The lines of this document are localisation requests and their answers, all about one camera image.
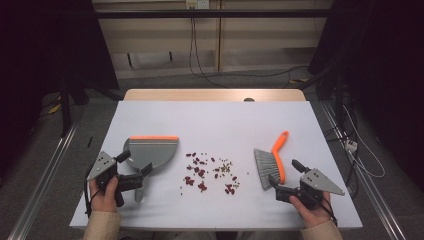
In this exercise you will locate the small black floor item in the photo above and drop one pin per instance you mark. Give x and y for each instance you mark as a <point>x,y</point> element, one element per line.
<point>89,141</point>

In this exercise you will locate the black horizontal bar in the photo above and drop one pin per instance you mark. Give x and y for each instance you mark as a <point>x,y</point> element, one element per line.
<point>233,13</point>

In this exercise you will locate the grey dustpan with orange edge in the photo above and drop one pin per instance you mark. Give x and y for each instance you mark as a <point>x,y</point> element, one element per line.
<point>153,151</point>

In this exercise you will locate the aluminium floor rail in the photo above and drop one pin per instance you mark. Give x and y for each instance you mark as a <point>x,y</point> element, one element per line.
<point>40,190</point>
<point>373,193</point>

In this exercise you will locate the white power plug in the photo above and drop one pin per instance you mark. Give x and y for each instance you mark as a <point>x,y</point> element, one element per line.
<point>351,145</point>

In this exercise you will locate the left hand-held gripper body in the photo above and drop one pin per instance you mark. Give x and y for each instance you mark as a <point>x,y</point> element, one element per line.
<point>106,166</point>

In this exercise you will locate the black curtain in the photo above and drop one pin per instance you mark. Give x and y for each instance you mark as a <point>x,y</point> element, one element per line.
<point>40,50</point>
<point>383,66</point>

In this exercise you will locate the person's left hand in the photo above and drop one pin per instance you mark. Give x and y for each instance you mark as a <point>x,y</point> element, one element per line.
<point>103,200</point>

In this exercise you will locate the white table board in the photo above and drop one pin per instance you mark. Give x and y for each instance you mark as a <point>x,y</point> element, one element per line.
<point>266,116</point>

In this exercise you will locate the wooden table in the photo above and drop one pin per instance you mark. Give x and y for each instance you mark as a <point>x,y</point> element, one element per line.
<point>200,95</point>

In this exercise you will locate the orange brush with grey bristles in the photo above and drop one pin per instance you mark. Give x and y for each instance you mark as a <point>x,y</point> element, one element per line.
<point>266,166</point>

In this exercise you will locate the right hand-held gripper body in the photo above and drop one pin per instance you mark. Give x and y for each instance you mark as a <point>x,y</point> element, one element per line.
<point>315,181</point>

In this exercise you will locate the scatter of red and green beans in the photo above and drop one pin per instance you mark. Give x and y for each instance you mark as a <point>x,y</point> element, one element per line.
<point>201,173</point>

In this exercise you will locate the black metal stand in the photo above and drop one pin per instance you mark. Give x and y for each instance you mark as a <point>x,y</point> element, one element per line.
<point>65,113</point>

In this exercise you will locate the white wall socket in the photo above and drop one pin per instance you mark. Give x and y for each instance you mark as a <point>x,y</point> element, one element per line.
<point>197,3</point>

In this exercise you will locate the person's right hand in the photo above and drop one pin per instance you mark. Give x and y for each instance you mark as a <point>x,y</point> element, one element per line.
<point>315,216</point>

